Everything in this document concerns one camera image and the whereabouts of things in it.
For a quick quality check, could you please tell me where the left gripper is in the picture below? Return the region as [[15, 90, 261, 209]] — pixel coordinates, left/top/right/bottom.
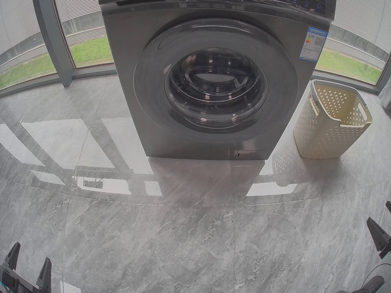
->
[[0, 242, 53, 293]]

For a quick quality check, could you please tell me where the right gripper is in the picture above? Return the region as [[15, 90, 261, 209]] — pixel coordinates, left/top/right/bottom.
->
[[366, 200, 391, 259]]

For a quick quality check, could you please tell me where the cream laundry basket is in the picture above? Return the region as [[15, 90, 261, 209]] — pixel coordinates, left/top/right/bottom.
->
[[293, 79, 374, 159]]

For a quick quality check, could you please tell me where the grey washing machine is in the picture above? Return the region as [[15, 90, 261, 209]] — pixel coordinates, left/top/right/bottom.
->
[[97, 0, 338, 161]]

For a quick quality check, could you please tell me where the window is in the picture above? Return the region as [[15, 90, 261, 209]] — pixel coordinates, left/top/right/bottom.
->
[[0, 0, 391, 110]]

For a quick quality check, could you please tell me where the black cable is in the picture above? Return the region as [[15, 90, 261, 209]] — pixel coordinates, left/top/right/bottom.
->
[[364, 262, 391, 283]]

